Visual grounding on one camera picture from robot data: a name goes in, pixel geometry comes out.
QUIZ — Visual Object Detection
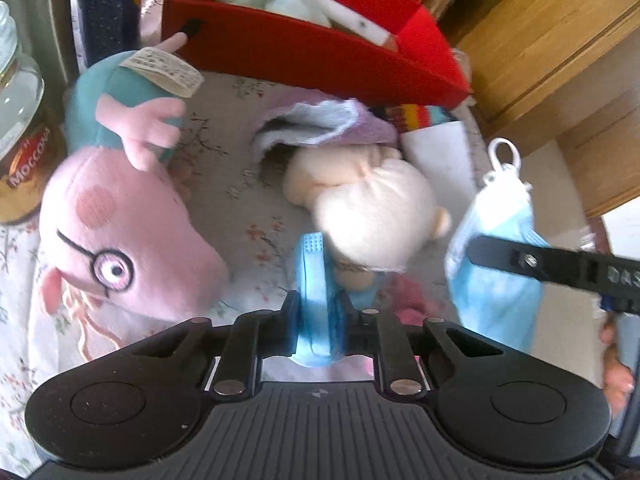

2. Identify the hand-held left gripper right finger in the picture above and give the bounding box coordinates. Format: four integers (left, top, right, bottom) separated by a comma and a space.
330, 290, 506, 398

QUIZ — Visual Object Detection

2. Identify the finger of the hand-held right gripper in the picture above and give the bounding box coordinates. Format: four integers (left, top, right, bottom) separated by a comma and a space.
467, 235, 601, 291

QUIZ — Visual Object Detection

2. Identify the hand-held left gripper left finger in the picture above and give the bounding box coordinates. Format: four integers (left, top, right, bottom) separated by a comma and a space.
132, 232, 331, 398

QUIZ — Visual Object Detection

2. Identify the beige plush doll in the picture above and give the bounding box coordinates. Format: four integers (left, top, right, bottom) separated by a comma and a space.
250, 97, 453, 291

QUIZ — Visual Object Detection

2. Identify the colourful striped sock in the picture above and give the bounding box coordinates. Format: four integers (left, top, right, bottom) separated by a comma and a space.
385, 102, 458, 133

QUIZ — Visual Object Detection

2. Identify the red storage box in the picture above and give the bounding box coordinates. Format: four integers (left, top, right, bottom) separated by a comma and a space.
161, 0, 471, 108

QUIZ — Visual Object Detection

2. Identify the person's right hand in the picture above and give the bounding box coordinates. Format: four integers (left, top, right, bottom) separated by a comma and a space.
602, 322, 636, 411

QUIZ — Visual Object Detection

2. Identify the pink knitted cloth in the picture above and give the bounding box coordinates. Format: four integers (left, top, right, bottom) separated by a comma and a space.
395, 280, 451, 326

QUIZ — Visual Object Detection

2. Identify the white paper sheet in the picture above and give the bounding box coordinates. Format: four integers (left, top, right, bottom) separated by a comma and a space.
400, 120, 481, 196

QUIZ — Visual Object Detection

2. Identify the pink pig plush toy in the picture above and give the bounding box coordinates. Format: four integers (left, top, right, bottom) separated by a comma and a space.
27, 32, 236, 333

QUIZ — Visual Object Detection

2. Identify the wooden cabinet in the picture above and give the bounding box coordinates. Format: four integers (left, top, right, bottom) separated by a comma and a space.
440, 0, 640, 221

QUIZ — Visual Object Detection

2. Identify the white sponge block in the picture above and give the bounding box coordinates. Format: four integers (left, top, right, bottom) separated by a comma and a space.
305, 0, 401, 51

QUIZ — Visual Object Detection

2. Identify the glass coffee jar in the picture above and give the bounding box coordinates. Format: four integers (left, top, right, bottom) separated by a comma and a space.
0, 0, 68, 226

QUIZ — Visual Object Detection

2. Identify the dark blue bottle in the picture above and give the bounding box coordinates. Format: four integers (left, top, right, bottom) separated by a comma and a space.
75, 0, 143, 68

